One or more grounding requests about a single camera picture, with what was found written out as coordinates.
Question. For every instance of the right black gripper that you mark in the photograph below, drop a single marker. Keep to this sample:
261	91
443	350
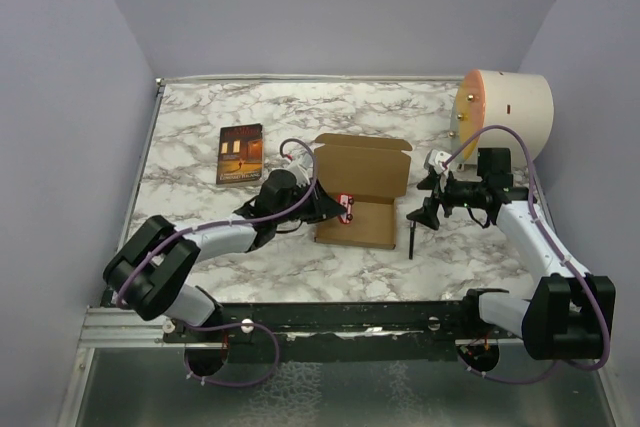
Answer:
428	212

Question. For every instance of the dark paperback book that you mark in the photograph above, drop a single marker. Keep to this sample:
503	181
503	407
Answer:
240	156

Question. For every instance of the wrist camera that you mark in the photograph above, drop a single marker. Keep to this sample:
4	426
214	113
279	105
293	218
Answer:
302	169
437	163

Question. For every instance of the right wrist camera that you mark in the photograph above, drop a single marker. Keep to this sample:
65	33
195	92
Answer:
437	163

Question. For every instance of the black pen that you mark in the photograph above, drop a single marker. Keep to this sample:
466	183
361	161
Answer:
411	240

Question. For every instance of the brown cardboard box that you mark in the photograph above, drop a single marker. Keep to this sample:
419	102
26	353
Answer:
374	172

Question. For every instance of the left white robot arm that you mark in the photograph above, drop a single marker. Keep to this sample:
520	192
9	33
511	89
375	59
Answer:
149	272

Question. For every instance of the red toy ambulance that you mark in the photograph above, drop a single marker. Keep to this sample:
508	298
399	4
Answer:
347	202

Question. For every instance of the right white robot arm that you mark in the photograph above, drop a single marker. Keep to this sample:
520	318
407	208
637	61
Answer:
569	316

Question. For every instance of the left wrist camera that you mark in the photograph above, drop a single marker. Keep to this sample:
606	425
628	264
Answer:
302	169

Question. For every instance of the cream cylinder with coloured face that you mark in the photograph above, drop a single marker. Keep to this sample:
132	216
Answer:
521	102

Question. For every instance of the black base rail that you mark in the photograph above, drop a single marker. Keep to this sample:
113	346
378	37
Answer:
331	332

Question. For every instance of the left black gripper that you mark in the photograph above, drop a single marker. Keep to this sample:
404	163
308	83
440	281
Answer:
322	205

